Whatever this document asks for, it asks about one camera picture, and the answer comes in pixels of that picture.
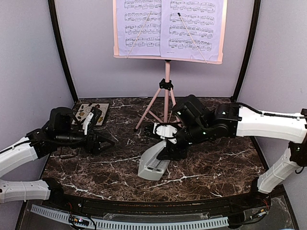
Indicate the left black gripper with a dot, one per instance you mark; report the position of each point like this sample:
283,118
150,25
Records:
94,148

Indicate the white metronome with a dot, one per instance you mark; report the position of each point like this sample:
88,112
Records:
150,168

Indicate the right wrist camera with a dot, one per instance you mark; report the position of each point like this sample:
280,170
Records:
160,131

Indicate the white slotted cable duct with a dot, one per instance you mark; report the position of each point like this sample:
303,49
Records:
129,222

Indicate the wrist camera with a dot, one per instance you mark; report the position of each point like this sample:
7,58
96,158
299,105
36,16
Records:
160,131
91,120

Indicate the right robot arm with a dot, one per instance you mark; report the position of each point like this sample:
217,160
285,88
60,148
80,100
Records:
198,124

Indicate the pink perforated music stand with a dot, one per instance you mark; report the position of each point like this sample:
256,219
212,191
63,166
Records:
165,84

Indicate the sheet music page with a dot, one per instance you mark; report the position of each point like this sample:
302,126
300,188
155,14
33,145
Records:
193,30
139,27

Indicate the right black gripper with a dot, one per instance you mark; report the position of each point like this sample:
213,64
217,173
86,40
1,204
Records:
173,152

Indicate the left black frame post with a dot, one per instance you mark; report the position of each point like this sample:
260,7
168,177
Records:
60,48

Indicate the right black frame post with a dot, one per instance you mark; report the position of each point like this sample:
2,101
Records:
248,49

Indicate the black frame post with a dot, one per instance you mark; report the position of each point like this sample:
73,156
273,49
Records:
248,49
60,48

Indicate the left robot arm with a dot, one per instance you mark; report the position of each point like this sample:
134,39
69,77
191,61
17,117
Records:
61,130

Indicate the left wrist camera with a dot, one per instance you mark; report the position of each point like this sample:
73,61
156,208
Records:
91,120

